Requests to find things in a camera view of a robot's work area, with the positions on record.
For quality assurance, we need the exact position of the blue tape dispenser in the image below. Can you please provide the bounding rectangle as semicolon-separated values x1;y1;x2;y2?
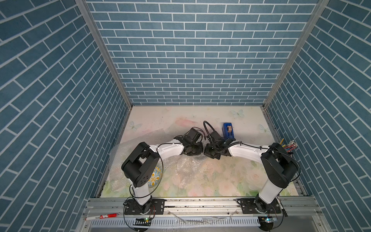
222;123;234;139

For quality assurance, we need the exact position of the clear bubble wrap sheet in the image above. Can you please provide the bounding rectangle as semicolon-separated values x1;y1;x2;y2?
101;129;217;198

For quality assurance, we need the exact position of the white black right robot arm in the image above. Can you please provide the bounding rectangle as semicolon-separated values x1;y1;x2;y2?
204;131;301;213

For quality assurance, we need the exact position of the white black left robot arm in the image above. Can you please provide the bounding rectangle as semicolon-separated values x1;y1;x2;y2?
121;127;204;214

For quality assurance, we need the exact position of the bundle of coloured pencils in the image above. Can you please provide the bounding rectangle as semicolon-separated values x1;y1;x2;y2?
280;139;298;152

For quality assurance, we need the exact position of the red white marker pen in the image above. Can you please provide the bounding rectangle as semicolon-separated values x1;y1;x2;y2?
85;213;120;221

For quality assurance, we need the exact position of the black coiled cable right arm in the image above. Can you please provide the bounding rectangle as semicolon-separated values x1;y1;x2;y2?
202;120;216;144

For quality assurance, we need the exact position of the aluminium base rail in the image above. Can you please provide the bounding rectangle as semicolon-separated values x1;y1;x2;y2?
82;196;323;217

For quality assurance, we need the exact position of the aluminium corner frame post right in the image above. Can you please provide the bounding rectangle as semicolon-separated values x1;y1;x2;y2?
262;0;329;110

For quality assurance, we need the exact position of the aluminium corner frame post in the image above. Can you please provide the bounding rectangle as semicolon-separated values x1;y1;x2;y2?
262;0;329;110
75;0;132;111

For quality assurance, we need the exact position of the aluminium corner frame post left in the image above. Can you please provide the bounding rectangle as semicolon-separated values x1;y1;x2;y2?
75;0;132;111

